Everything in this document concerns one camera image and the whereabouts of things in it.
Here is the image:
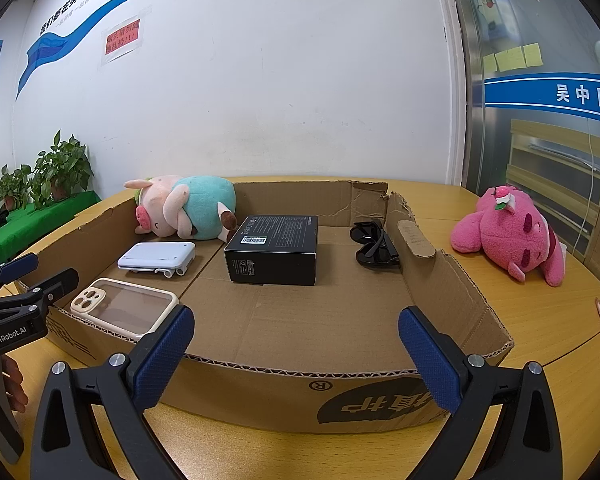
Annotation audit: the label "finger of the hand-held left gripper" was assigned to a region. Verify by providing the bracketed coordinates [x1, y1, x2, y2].
[0, 252, 40, 304]
[17, 267, 80, 312]

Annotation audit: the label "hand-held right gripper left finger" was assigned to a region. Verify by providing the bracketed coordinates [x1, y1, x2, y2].
[30, 304, 196, 480]

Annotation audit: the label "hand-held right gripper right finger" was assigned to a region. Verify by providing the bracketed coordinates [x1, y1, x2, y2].
[397, 305, 563, 480]

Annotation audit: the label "beige clear phone case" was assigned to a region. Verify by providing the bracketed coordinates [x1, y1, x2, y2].
[70, 277, 180, 339]

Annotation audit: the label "white folding device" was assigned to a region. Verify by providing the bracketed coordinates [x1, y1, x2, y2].
[117, 241, 197, 278]

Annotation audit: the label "black sunglasses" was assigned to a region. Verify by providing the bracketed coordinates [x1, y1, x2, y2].
[349, 219, 401, 268]

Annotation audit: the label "brown cardboard box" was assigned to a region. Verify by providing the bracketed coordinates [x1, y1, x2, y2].
[12, 178, 515, 433]

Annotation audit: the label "black product box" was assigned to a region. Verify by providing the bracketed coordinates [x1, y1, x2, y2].
[224, 215, 320, 287]

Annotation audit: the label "yellow wooden desktop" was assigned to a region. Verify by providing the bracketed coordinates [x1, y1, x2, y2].
[0, 175, 600, 480]

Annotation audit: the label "person's left hand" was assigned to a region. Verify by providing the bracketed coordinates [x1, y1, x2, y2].
[2, 357, 28, 414]

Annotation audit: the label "green table cloth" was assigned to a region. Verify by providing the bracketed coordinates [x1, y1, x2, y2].
[0, 191, 101, 271]

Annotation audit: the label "green potted plant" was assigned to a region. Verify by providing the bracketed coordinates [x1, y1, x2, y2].
[30, 129, 93, 209]
[0, 164, 33, 211]

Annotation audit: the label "pink plush toy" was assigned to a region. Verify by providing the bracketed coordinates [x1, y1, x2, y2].
[450, 185, 567, 288]

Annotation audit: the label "pig plush in teal shirt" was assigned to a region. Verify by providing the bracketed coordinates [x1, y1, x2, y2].
[124, 175, 238, 243]

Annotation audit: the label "red paper notice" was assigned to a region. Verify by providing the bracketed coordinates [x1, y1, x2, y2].
[97, 20, 146, 66]

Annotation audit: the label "blue banner on glass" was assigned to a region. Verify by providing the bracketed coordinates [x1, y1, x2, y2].
[484, 76, 600, 122]

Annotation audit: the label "blue pig poster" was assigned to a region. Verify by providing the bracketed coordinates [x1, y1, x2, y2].
[467, 0, 521, 41]

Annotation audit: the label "blue wall decal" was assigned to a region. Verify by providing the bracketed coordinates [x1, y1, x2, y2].
[15, 0, 371, 103]

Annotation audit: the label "white cable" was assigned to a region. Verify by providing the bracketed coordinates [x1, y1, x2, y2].
[582, 132, 600, 256]

